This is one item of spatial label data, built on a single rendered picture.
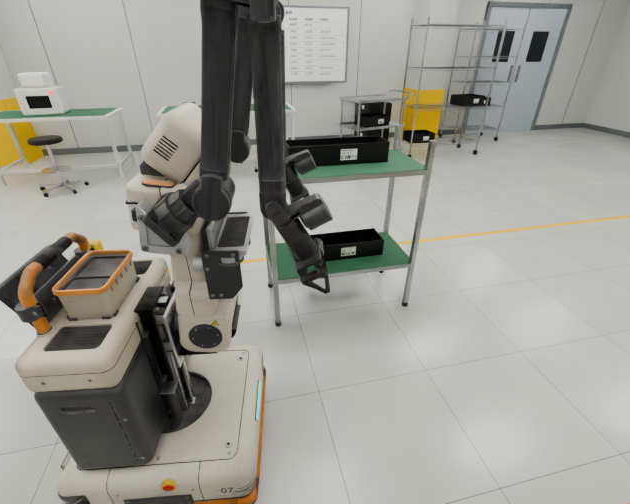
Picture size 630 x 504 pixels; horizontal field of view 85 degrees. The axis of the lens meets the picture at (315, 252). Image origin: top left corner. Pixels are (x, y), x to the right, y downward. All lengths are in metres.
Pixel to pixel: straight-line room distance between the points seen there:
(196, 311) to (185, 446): 0.57
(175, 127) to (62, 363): 0.68
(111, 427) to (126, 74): 5.90
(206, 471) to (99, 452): 0.34
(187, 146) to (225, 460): 1.05
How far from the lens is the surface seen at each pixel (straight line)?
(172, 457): 1.48
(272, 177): 0.73
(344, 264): 2.15
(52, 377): 1.19
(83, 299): 1.20
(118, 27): 6.68
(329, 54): 6.72
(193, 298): 1.08
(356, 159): 2.01
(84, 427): 1.34
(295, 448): 1.74
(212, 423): 1.51
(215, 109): 0.71
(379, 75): 7.06
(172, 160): 0.90
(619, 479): 2.09
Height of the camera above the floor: 1.51
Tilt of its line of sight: 31 degrees down
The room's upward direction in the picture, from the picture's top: straight up
